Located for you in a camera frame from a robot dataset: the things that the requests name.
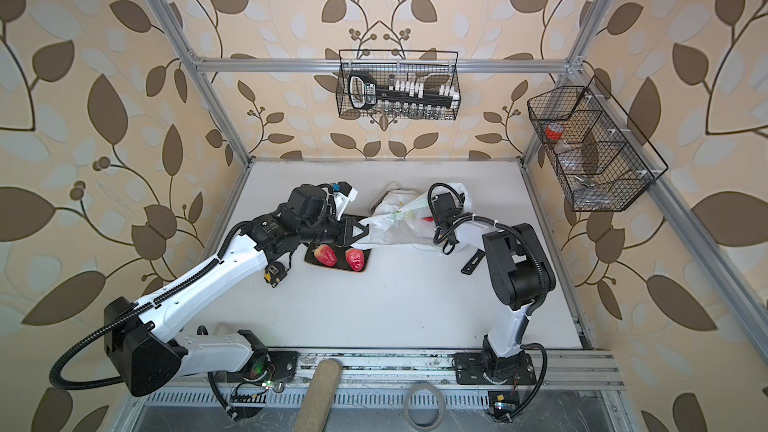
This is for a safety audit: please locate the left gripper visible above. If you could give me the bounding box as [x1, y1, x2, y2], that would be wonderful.
[296, 212, 371, 246]

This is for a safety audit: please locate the red fake strawberry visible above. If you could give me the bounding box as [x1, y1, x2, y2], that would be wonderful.
[345, 248, 366, 272]
[313, 244, 338, 267]

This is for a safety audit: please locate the white plastic bag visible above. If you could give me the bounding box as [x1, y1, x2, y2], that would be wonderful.
[358, 182, 474, 250]

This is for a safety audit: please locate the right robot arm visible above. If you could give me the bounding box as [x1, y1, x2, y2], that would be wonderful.
[426, 182, 556, 423]

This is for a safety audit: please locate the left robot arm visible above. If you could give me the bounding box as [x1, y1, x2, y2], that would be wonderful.
[49, 182, 369, 397]

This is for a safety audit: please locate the black square plate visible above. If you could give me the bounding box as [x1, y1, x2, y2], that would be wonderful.
[301, 214, 370, 272]

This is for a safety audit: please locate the black adjustable wrench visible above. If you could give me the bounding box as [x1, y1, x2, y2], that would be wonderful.
[461, 249, 485, 275]

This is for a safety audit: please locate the yellow black tape measure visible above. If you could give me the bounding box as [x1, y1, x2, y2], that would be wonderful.
[263, 252, 293, 288]

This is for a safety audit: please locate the red item in basket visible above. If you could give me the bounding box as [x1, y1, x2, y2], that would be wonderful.
[544, 122, 565, 144]

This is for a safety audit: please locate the black socket tool set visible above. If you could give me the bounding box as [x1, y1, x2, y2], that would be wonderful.
[346, 72, 461, 113]

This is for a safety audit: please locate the tape roll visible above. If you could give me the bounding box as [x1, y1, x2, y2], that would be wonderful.
[403, 382, 447, 432]

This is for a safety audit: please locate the cardboard tube roll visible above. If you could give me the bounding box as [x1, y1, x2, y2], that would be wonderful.
[294, 359, 343, 432]

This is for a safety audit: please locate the rear wire basket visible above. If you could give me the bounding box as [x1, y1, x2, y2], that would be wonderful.
[335, 48, 462, 121]

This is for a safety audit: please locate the side wire basket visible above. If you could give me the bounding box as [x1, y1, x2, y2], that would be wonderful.
[527, 77, 668, 212]

